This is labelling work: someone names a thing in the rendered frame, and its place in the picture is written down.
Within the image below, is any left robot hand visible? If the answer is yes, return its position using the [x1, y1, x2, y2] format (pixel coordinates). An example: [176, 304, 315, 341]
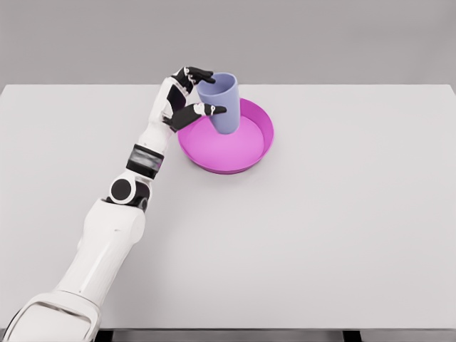
[147, 66, 228, 133]

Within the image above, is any lavender blue cup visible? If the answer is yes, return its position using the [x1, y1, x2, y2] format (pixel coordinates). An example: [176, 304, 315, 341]
[197, 72, 240, 135]

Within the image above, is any magenta pink plate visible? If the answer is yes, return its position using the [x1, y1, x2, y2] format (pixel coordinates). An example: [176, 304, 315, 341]
[177, 98, 276, 175]

